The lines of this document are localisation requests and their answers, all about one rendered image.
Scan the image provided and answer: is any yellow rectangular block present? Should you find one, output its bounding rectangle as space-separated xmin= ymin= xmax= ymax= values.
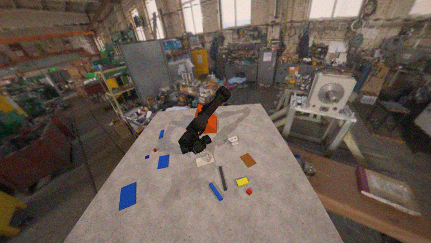
xmin=236 ymin=177 xmax=249 ymax=187

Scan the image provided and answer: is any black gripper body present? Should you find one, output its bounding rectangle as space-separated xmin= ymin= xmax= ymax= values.
xmin=180 ymin=135 xmax=212 ymax=154

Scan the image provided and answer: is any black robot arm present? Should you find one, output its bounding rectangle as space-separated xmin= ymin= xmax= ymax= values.
xmin=178 ymin=86 xmax=231 ymax=153

